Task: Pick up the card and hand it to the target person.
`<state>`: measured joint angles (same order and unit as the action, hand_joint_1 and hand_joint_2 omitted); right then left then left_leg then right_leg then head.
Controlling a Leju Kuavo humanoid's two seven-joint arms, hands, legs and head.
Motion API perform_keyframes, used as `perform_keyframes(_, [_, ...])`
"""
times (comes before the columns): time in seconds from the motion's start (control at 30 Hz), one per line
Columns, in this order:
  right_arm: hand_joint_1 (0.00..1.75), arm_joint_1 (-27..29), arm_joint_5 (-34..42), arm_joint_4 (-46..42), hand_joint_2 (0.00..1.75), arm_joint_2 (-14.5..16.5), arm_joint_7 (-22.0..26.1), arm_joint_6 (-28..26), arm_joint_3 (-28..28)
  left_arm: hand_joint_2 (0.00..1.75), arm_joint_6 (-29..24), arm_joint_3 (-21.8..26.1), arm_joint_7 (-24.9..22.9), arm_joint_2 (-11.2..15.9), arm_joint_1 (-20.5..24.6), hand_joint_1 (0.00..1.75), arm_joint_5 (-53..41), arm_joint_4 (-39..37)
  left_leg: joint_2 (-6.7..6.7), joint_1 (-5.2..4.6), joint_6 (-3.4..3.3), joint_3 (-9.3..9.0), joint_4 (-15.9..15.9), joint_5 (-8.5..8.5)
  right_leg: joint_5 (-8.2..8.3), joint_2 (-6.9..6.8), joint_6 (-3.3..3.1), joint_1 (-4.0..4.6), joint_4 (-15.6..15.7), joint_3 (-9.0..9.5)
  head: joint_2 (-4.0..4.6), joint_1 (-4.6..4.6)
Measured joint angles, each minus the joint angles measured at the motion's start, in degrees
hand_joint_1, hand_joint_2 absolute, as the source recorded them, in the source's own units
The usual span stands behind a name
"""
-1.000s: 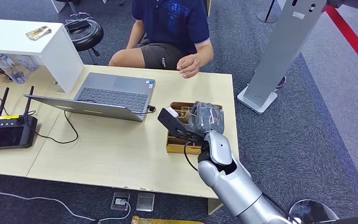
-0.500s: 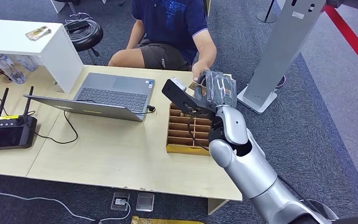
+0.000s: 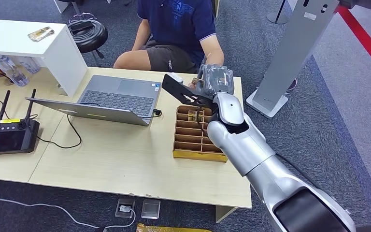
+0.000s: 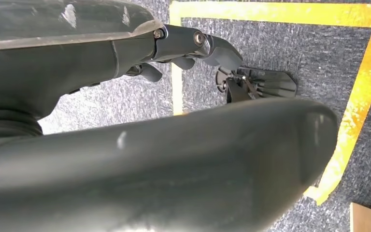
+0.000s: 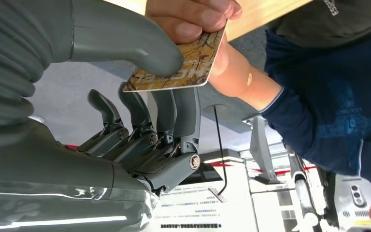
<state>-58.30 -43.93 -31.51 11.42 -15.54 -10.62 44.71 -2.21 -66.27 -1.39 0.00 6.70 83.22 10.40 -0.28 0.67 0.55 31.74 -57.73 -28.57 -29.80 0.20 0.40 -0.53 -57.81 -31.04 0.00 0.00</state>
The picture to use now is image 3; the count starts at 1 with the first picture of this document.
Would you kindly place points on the person's left hand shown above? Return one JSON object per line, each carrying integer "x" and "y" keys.
{"x": 192, "y": 85}

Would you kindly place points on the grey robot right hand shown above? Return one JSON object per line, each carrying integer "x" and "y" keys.
{"x": 219, "y": 80}

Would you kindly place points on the small printed card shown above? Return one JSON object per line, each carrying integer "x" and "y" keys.
{"x": 195, "y": 116}
{"x": 199, "y": 82}

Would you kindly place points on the person's left forearm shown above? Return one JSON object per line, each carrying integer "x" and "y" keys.
{"x": 213, "y": 51}

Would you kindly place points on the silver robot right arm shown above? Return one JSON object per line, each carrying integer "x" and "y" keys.
{"x": 262, "y": 160}

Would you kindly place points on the person's right forearm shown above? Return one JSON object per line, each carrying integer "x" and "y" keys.
{"x": 142, "y": 33}

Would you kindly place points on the brown slotted card box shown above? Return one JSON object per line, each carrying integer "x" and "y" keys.
{"x": 188, "y": 141}

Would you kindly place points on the person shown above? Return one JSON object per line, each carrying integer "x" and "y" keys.
{"x": 176, "y": 28}

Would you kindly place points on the grey open laptop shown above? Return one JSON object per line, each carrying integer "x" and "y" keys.
{"x": 118, "y": 99}

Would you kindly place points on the grey metal kiosk stand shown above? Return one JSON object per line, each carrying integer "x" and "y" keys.
{"x": 294, "y": 48}

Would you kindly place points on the black round stool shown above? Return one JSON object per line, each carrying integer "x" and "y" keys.
{"x": 90, "y": 38}

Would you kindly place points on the black power adapter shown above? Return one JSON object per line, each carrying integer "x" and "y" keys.
{"x": 81, "y": 25}

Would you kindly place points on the closed metal floor socket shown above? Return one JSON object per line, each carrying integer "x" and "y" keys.
{"x": 150, "y": 209}

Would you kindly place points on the floor socket with plug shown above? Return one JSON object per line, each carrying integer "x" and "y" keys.
{"x": 125, "y": 208}

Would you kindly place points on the gold foil object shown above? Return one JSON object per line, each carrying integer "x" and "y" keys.
{"x": 169, "y": 228}

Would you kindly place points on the red barrier belt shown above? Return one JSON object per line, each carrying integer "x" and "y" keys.
{"x": 364, "y": 38}

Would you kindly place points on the grey metal bar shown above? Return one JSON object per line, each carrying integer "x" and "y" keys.
{"x": 361, "y": 3}

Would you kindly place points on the clear plastic water bottle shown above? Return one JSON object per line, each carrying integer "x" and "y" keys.
{"x": 29, "y": 65}
{"x": 11, "y": 72}

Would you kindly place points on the white desk riser shelf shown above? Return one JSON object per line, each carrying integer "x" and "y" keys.
{"x": 16, "y": 38}

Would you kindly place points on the black remote controller with antennas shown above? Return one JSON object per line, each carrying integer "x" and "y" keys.
{"x": 9, "y": 139}

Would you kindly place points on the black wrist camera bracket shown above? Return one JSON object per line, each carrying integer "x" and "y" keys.
{"x": 180, "y": 91}

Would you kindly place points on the stanchion post with round base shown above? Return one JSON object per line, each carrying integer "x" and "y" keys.
{"x": 276, "y": 17}

